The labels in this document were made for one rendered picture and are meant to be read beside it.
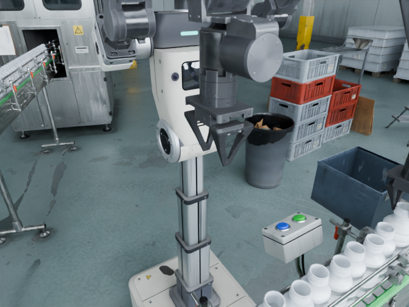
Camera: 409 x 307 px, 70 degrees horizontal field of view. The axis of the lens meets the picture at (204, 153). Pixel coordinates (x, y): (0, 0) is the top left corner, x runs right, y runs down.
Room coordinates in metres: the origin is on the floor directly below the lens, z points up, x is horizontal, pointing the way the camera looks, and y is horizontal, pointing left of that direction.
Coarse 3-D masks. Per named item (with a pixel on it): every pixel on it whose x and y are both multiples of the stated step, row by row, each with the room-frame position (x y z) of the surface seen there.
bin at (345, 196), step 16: (320, 160) 1.21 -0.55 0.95; (336, 160) 1.28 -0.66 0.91; (352, 160) 1.36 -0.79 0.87; (368, 160) 1.30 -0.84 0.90; (384, 160) 1.24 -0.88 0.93; (320, 176) 1.18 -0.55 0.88; (336, 176) 1.12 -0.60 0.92; (352, 176) 1.35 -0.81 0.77; (368, 176) 1.28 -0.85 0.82; (384, 176) 1.22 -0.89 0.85; (320, 192) 1.17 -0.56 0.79; (336, 192) 1.10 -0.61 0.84; (352, 192) 1.04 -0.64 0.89; (368, 192) 0.99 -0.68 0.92; (384, 192) 0.95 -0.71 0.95; (336, 208) 1.08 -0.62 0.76; (352, 208) 1.02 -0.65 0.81; (368, 208) 0.97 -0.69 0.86; (384, 208) 0.98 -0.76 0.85; (352, 224) 1.01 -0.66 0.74; (368, 224) 0.95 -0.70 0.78
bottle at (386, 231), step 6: (384, 222) 0.53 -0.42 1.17; (378, 228) 0.51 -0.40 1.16; (384, 228) 0.53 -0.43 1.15; (390, 228) 0.52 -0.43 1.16; (378, 234) 0.51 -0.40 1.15; (384, 234) 0.50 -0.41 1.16; (390, 234) 0.50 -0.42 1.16; (390, 240) 0.50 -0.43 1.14; (384, 246) 0.49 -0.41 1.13; (390, 246) 0.49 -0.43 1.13; (384, 252) 0.49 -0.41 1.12; (390, 252) 0.49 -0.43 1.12; (390, 258) 0.49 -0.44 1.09; (384, 270) 0.49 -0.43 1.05; (384, 276) 0.49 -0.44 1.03; (378, 282) 0.49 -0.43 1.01
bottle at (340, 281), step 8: (336, 256) 0.43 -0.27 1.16; (344, 256) 0.43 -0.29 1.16; (336, 264) 0.41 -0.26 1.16; (344, 264) 0.43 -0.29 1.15; (336, 272) 0.41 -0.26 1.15; (344, 272) 0.40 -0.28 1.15; (336, 280) 0.40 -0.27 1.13; (344, 280) 0.40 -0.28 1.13; (352, 280) 0.41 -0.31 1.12; (336, 288) 0.39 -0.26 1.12; (344, 288) 0.39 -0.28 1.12; (336, 296) 0.39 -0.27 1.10; (328, 304) 0.39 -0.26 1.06; (344, 304) 0.39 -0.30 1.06
